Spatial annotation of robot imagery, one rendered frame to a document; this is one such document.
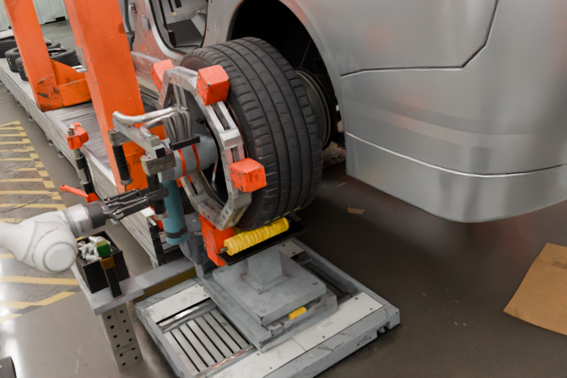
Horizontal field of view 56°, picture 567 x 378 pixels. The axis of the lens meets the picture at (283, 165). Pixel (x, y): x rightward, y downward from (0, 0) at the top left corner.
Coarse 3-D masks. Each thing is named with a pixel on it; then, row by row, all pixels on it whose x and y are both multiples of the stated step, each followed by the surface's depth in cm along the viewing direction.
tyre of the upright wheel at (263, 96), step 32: (192, 64) 181; (224, 64) 166; (256, 64) 168; (288, 64) 172; (256, 96) 163; (288, 96) 167; (256, 128) 160; (288, 128) 165; (256, 160) 163; (288, 160) 167; (320, 160) 174; (256, 192) 171; (288, 192) 174; (256, 224) 181
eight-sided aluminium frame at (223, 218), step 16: (176, 80) 175; (192, 80) 165; (160, 96) 194; (208, 112) 161; (224, 112) 163; (224, 144) 159; (240, 144) 162; (224, 160) 163; (192, 176) 207; (192, 192) 203; (240, 192) 168; (208, 208) 194; (224, 208) 176; (240, 208) 176; (224, 224) 181
